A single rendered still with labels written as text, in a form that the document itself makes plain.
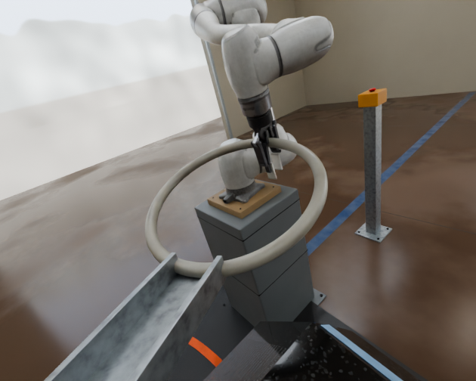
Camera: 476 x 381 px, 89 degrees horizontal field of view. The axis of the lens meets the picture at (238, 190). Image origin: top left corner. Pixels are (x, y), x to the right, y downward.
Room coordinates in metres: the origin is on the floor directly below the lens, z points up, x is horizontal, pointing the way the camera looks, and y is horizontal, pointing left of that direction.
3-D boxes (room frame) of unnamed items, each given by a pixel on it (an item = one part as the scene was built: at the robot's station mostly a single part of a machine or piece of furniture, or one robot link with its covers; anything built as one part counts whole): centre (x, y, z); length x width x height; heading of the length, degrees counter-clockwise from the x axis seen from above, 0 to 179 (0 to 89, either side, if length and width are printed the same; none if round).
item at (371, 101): (1.52, -0.96, 0.54); 0.20 x 0.20 x 1.09; 31
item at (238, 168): (1.13, -0.03, 1.00); 0.18 x 0.16 x 0.22; 97
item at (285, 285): (1.13, -0.02, 0.40); 0.50 x 0.50 x 0.80; 34
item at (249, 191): (1.12, 0.00, 0.86); 0.22 x 0.18 x 0.06; 134
